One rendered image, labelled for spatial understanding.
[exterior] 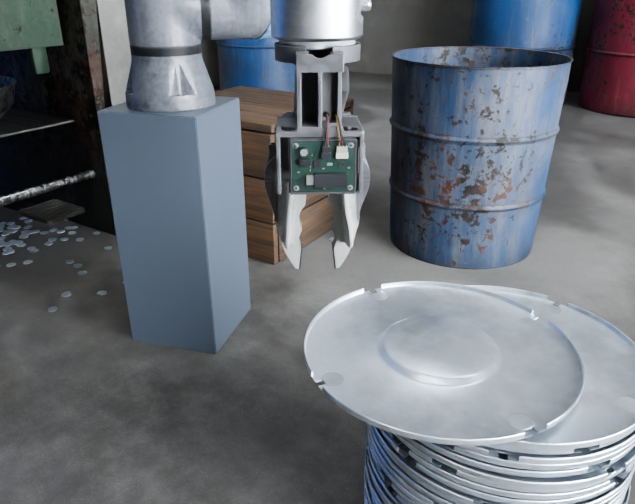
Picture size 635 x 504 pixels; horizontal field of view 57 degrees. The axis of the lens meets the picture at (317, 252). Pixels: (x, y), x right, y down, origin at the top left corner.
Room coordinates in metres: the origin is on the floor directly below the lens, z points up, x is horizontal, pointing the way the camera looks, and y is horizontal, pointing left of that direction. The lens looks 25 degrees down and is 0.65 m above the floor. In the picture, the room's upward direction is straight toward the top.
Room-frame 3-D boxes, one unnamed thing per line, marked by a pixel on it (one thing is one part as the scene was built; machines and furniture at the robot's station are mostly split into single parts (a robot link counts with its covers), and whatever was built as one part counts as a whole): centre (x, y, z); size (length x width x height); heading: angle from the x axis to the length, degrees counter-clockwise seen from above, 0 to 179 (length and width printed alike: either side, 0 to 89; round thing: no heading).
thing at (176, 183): (1.04, 0.25, 0.23); 0.18 x 0.18 x 0.45; 74
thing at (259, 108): (1.58, 0.17, 0.18); 0.40 x 0.38 x 0.35; 57
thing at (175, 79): (1.04, 0.25, 0.50); 0.15 x 0.15 x 0.10
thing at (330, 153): (0.51, 0.00, 0.54); 0.09 x 0.08 x 0.12; 2
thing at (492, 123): (1.48, -0.39, 0.24); 0.42 x 0.42 x 0.48
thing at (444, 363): (0.53, -0.13, 0.29); 0.29 x 0.29 x 0.01
